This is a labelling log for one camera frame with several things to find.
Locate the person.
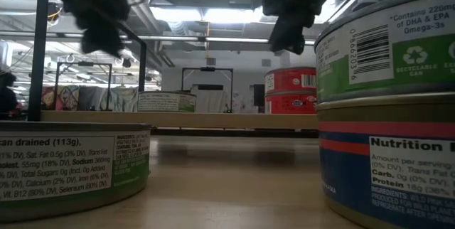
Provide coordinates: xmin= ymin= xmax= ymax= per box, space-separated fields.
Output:
xmin=0 ymin=63 xmax=18 ymax=120

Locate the black rig frame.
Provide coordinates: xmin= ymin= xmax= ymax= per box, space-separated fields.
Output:
xmin=53 ymin=60 xmax=114 ymax=112
xmin=181 ymin=66 xmax=235 ymax=113

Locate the black box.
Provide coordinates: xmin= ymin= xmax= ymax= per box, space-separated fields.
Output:
xmin=252 ymin=83 xmax=266 ymax=108

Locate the long ceiling light bar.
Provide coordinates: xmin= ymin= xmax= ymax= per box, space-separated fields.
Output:
xmin=136 ymin=35 xmax=317 ymax=44

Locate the bright ceiling light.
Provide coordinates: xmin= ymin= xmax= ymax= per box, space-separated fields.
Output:
xmin=149 ymin=6 xmax=271 ymax=24

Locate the wooden shelf black metal frame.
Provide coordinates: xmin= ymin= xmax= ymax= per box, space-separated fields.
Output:
xmin=27 ymin=0 xmax=319 ymax=131

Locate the white cloth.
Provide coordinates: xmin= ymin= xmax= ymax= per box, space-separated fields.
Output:
xmin=191 ymin=83 xmax=228 ymax=113

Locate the black aluminium rail frame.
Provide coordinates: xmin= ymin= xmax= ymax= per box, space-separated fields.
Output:
xmin=151 ymin=128 xmax=319 ymax=139

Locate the green label tuna can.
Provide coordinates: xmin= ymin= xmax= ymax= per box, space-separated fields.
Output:
xmin=314 ymin=0 xmax=455 ymax=104
xmin=0 ymin=120 xmax=152 ymax=223
xmin=137 ymin=90 xmax=198 ymax=113

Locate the red label seafood can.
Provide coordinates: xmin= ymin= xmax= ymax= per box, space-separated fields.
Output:
xmin=264 ymin=92 xmax=318 ymax=115
xmin=264 ymin=66 xmax=318 ymax=97

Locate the dark grey cloth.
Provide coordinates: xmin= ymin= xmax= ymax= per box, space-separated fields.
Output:
xmin=77 ymin=85 xmax=107 ymax=112

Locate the pale green cloth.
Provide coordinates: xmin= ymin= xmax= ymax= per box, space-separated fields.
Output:
xmin=99 ymin=86 xmax=139 ymax=112

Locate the colourful patterned cloth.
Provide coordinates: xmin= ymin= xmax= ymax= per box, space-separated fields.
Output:
xmin=41 ymin=85 xmax=81 ymax=112

